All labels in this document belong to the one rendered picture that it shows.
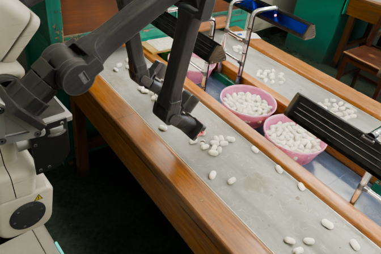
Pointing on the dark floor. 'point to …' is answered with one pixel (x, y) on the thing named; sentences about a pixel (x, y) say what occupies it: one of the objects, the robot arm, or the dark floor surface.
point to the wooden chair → (363, 62)
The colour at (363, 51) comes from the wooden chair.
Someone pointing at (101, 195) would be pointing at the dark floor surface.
